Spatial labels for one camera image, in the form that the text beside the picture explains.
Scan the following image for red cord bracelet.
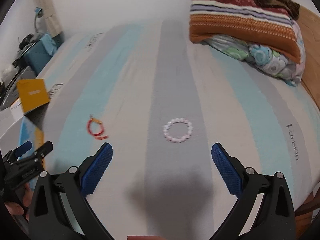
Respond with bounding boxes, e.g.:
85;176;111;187
86;114;109;141

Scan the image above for pink bead bracelet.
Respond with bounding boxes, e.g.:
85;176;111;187
163;117;194;144

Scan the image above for left hand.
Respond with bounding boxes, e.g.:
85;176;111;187
4;183;33;216

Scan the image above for right hand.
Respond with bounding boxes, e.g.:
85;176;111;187
127;236;165;240

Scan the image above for blue yellow cardboard box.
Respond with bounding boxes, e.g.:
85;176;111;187
1;79;50;157

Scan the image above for grey suitcase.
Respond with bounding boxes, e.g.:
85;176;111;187
1;66;36;111

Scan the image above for striped bed sheet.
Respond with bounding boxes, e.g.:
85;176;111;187
40;20;319;239

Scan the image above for teal suitcase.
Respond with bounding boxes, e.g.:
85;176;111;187
22;35;63;76

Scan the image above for teal cloth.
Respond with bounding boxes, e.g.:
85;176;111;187
40;33;57;56

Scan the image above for floral quilt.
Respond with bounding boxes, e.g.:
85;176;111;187
201;21;306;87

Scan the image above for wooden headboard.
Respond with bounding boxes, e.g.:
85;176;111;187
297;5;320;107

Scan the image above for blue desk lamp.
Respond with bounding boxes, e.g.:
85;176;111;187
34;7;43;33

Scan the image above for beige curtain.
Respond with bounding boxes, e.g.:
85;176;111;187
35;0;62;37

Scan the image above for striped orange red pillow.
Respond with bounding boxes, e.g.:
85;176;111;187
189;0;300;63

